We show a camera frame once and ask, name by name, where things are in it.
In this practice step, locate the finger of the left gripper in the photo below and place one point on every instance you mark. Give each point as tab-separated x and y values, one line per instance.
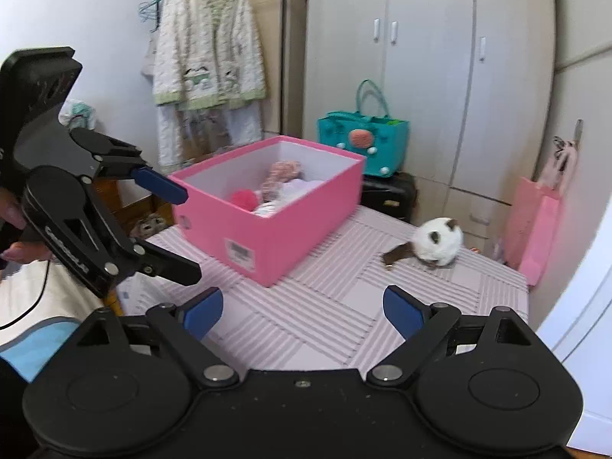
158	262
160	185

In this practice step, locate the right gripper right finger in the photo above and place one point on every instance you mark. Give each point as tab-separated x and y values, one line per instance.
424	329

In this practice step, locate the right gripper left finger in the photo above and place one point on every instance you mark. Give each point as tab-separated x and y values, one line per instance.
181	330

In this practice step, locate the left hand painted nails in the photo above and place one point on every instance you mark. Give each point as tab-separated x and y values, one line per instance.
12	248

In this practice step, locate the white plush cat toy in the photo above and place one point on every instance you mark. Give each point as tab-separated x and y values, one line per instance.
436	243

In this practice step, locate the pink storage box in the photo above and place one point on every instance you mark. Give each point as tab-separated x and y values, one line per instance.
266	242

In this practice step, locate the pink floral scrunchie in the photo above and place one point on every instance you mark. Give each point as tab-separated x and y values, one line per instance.
279	173

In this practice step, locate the black suitcase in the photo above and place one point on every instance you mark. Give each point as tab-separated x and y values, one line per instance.
394	196

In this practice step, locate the cream knitted cardigan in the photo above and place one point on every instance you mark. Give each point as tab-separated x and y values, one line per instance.
208	54

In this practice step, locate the white door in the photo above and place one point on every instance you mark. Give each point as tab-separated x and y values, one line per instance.
585	351

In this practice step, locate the pink paper shopping bag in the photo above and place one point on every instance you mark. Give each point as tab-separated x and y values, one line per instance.
534	213

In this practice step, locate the teal felt tote bag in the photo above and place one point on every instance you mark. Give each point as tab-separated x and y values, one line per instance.
382	140

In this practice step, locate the beige wardrobe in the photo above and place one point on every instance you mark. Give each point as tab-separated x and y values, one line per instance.
487	87

